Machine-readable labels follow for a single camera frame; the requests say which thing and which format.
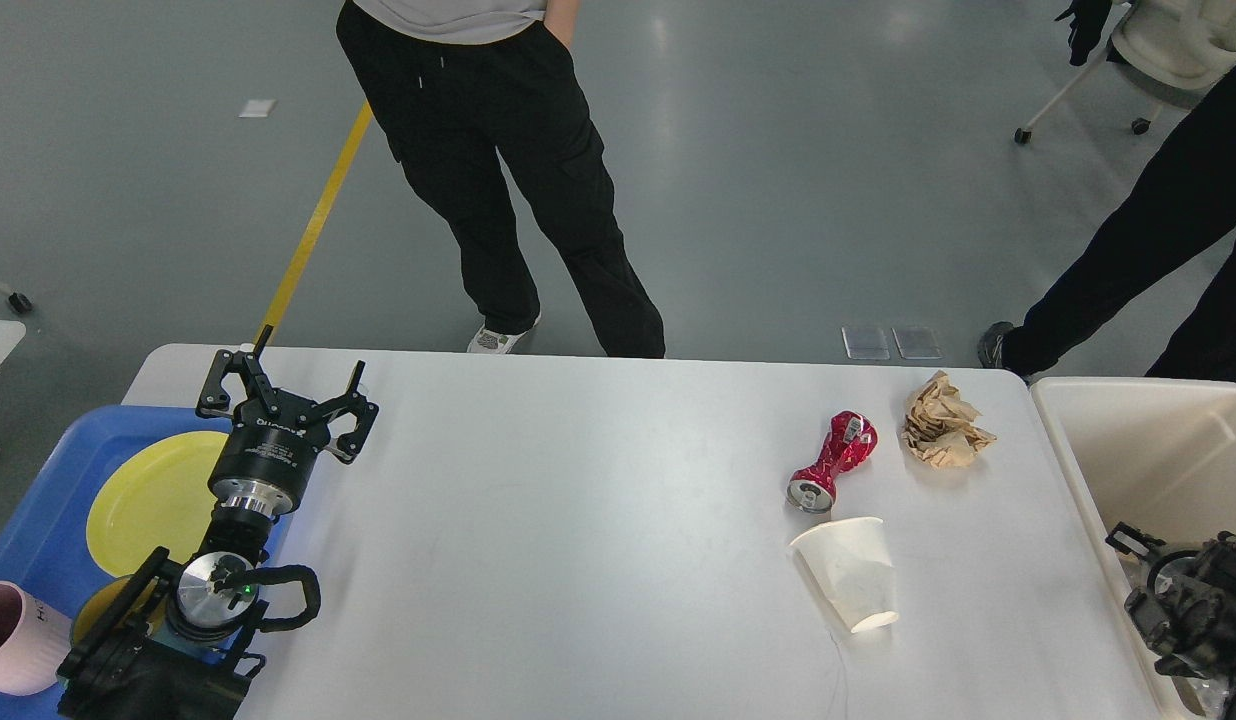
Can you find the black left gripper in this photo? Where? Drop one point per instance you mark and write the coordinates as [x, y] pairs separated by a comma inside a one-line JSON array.
[[268, 455]]

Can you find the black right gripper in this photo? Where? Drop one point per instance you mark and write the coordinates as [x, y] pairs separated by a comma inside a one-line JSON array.
[[1164, 570]]

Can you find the yellow plastic plate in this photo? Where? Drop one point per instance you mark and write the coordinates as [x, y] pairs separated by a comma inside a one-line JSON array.
[[157, 498]]

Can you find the foil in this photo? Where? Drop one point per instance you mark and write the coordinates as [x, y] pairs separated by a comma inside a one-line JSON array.
[[1204, 698]]

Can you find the pink ribbed mug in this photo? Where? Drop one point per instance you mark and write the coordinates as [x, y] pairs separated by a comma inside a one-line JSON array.
[[34, 640]]

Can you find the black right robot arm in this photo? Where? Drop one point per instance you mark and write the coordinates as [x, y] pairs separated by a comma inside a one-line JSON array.
[[1184, 609]]

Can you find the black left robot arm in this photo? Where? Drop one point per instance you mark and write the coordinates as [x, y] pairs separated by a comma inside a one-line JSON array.
[[175, 642]]

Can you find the beige plastic bin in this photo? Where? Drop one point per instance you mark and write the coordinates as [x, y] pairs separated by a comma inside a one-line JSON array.
[[1158, 454]]

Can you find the crumpled brown paper ball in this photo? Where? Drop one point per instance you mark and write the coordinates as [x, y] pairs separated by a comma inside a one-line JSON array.
[[939, 426]]

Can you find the white paper cup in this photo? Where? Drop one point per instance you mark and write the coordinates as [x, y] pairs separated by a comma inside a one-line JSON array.
[[851, 563]]

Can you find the chair caster at left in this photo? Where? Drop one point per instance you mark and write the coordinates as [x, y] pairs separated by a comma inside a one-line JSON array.
[[17, 301]]

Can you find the floor outlet cover right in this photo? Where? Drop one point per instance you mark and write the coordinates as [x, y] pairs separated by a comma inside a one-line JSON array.
[[917, 342]]

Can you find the floor outlet cover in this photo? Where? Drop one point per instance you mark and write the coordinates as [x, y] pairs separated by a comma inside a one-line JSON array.
[[917, 342], [866, 343]]

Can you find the crushed red soda can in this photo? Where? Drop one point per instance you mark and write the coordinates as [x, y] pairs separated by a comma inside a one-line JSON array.
[[849, 442]]

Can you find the blue plastic tray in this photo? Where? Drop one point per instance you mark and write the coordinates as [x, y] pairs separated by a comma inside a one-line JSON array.
[[44, 550]]

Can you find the floor outlet cover left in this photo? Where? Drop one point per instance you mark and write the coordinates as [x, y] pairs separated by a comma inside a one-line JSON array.
[[866, 343]]

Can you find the person in grey shirt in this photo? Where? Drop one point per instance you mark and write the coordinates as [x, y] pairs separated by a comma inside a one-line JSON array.
[[473, 96]]

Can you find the person in grey sneakers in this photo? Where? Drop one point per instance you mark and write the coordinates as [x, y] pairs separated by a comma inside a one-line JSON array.
[[1183, 202]]

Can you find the white office chair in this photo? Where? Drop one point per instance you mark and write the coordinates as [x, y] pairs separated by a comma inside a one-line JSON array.
[[1172, 51]]

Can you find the seated person in black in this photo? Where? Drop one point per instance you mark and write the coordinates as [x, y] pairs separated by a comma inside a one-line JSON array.
[[1087, 20]]

